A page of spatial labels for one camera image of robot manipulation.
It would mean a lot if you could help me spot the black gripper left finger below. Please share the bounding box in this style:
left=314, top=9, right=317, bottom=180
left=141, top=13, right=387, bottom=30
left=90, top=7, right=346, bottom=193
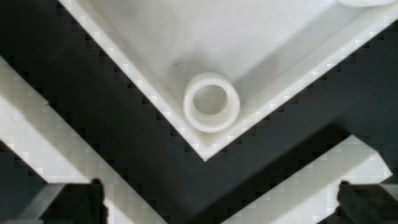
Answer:
left=0, top=179, right=108, bottom=224

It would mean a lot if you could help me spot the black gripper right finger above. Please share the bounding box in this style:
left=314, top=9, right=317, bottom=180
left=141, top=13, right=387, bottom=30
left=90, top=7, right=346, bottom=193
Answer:
left=321, top=181, right=398, bottom=224

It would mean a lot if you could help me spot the white square table top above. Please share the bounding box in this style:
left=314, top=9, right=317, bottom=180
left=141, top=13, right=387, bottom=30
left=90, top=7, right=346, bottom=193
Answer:
left=58, top=0, right=398, bottom=159

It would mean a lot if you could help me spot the white obstacle fence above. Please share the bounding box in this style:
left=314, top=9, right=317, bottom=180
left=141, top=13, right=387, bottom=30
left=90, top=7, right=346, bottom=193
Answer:
left=0, top=57, right=392, bottom=224

